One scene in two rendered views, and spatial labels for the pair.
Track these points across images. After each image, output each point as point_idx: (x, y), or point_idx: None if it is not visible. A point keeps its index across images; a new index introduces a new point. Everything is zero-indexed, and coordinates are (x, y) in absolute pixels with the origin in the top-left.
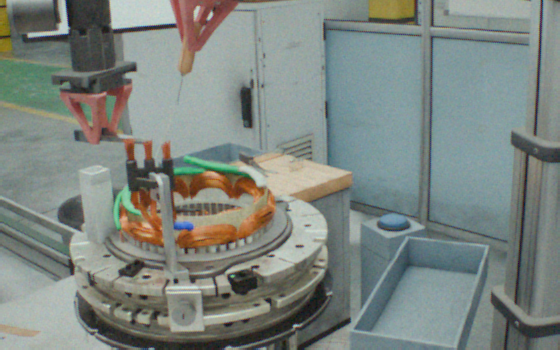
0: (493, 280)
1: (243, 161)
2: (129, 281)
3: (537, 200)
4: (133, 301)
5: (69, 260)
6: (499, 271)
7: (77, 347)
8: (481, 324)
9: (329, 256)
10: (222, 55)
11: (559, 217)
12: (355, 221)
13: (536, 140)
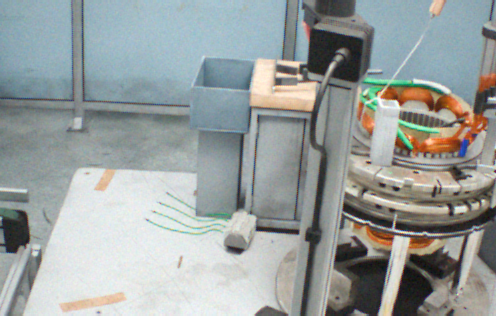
0: (166, 143)
1: (285, 72)
2: (469, 182)
3: None
4: (458, 197)
5: (3, 219)
6: (164, 134)
7: (181, 290)
8: None
9: None
10: None
11: None
12: None
13: None
